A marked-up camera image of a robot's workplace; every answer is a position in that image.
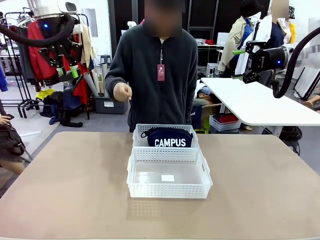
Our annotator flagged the white side table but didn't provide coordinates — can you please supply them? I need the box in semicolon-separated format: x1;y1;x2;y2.
200;77;320;138

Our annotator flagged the mannequin with beige coat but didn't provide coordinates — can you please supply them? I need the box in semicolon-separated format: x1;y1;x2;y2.
218;0;262;75

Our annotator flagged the cardboard tubes bundle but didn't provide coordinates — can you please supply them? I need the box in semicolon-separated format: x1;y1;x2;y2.
83;62;111;99

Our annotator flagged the grey storage bin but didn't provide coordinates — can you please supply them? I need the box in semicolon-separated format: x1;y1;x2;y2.
94;96;129;115

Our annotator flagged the navy zipper pouch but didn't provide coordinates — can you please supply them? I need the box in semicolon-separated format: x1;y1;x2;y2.
140;126;195;148

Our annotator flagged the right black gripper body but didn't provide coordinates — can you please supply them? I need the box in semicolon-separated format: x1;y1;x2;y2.
246;46;285;73

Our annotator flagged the white perforated plastic basket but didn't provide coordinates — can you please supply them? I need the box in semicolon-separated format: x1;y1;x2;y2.
132;123;200;151

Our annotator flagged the yellow cloth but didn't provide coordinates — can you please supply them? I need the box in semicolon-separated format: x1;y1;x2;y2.
34;88;56;100

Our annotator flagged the person in dark fleece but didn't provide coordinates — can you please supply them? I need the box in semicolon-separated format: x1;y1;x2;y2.
104;0;199;133

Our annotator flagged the black left arm hose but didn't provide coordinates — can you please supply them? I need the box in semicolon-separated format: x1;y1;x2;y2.
0;14;76;48

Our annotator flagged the standing bystander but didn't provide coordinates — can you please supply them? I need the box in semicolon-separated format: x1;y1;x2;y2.
268;0;297;50

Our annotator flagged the seated bystander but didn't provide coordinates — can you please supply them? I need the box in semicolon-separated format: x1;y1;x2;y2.
0;98;34;176

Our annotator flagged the black stool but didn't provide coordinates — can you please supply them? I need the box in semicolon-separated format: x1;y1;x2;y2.
99;54;112;68

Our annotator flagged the person's right forearm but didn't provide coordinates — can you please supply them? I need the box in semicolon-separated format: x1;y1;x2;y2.
104;73;130;96

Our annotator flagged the person's left forearm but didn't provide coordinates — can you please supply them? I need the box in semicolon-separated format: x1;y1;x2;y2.
183;82;199;126

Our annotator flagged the clear bin with red contents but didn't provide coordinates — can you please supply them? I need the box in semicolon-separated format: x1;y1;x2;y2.
209;113;243;133

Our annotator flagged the dark clothes pile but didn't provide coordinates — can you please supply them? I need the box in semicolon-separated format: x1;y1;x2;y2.
39;90;84;128

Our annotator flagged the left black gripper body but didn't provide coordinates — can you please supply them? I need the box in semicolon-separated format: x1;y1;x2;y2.
34;16;76;65

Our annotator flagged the person's right hand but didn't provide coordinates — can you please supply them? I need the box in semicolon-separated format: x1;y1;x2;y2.
113;81;133;102

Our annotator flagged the black clothes rack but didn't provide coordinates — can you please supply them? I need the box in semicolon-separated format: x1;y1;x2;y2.
0;11;41;119

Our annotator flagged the white basket with label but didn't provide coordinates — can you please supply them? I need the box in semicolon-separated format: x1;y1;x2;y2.
126;146;214;200

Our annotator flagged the red hanging garment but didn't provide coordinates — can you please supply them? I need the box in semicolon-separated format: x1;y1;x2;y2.
26;21;90;106

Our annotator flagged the maroon hanging tag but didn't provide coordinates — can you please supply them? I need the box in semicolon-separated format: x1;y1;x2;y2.
156;63;166;82

